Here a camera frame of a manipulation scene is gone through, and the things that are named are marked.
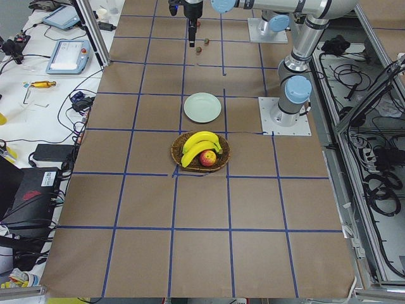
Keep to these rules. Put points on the pale green plate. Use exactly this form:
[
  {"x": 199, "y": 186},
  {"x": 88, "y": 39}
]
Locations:
[{"x": 202, "y": 107}]

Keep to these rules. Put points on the yellow banana bunch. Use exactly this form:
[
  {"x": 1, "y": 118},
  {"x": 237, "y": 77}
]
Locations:
[{"x": 197, "y": 143}]

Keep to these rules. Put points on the black power adapter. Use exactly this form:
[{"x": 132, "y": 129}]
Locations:
[{"x": 52, "y": 152}]

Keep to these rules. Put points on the far teach pendant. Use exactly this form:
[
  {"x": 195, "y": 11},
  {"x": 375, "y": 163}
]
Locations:
[{"x": 64, "y": 18}]

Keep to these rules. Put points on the black computer box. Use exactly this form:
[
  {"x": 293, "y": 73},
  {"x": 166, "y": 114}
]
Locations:
[{"x": 27, "y": 199}]

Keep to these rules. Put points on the teach pendant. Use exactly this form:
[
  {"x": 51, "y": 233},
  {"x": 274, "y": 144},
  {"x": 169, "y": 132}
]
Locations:
[
  {"x": 69, "y": 57},
  {"x": 64, "y": 18}
]

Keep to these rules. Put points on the aluminium frame post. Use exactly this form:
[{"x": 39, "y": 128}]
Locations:
[{"x": 91, "y": 27}]

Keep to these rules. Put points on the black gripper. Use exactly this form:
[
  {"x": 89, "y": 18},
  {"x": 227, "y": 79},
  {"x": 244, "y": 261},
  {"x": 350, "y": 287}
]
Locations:
[{"x": 193, "y": 9}]

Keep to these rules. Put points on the red yellow apple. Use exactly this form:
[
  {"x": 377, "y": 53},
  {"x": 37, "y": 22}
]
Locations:
[{"x": 207, "y": 158}]

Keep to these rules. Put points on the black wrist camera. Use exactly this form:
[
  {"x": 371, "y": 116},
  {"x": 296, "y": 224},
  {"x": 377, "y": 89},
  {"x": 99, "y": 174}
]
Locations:
[{"x": 173, "y": 6}]

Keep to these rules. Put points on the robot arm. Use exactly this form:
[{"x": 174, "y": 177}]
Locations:
[
  {"x": 295, "y": 87},
  {"x": 276, "y": 18}
]

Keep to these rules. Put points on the near teach pendant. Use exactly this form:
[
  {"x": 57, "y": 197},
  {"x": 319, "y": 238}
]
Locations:
[{"x": 69, "y": 57}]

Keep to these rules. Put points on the brown wicker basket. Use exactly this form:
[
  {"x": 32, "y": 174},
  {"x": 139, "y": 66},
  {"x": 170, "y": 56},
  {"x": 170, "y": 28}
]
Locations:
[{"x": 195, "y": 166}]

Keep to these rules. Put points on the yellow handled screwdriver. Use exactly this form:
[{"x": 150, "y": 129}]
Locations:
[{"x": 43, "y": 84}]

